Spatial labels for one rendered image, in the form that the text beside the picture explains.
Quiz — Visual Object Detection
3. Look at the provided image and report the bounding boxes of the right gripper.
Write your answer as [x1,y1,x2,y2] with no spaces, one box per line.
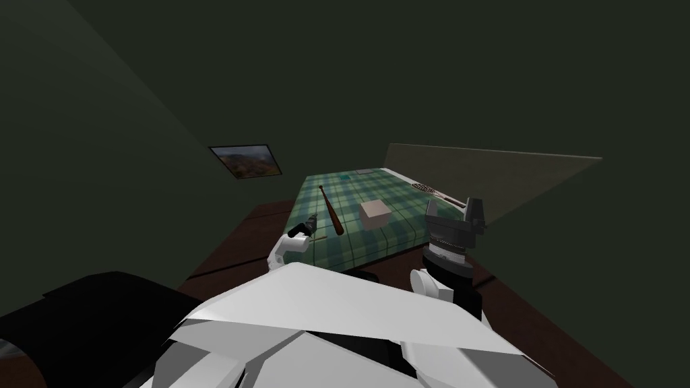
[425,197,487,254]

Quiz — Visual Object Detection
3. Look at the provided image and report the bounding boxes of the brown baseball bat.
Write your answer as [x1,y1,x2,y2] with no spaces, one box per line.
[317,185,346,237]

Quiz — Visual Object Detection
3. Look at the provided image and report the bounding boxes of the brown tennis racket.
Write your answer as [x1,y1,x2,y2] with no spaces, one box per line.
[411,181,468,209]

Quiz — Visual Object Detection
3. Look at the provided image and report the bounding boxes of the pale cardboard box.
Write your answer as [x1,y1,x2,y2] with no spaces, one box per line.
[358,199,394,232]

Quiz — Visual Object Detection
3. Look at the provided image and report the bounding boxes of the green plaid bed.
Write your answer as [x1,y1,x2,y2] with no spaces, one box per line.
[288,142,602,273]

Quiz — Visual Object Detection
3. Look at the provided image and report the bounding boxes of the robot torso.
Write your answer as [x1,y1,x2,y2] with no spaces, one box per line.
[137,262,559,388]

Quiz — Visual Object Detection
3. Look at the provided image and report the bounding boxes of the framed landscape picture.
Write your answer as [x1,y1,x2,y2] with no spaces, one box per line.
[208,143,284,181]

